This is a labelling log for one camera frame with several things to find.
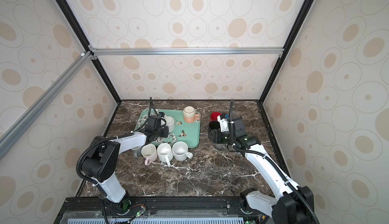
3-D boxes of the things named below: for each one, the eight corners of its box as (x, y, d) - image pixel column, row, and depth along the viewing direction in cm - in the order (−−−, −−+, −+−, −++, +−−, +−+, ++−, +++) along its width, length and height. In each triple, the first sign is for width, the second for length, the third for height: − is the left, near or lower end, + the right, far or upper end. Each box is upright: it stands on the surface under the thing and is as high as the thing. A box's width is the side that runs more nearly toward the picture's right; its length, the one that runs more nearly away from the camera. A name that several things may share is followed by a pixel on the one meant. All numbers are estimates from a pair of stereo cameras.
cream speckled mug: (173, 161, 90) (171, 155, 84) (175, 147, 96) (173, 141, 89) (192, 161, 90) (192, 155, 84) (192, 147, 96) (192, 141, 89)
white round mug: (157, 166, 88) (154, 161, 82) (160, 149, 95) (158, 143, 89) (172, 166, 88) (170, 161, 82) (174, 149, 95) (172, 143, 89)
